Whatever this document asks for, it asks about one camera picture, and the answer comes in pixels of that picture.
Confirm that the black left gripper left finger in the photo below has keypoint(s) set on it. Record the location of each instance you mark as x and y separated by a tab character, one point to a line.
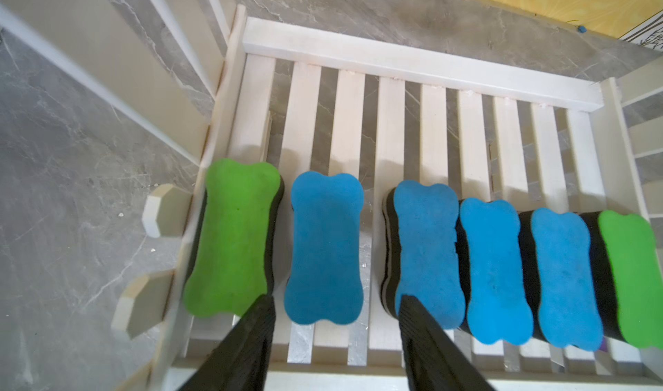
241	361

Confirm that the green eraser shelf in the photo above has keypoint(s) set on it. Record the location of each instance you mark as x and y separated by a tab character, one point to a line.
233	265
627	277

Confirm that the white wooden two-tier shelf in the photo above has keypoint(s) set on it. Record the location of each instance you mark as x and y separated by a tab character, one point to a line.
454	118

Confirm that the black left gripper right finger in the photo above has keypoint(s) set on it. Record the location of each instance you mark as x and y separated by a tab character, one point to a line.
432	360

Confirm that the blue eraser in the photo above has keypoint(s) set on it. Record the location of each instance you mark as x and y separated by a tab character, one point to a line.
491	273
325	281
555	255
421	254

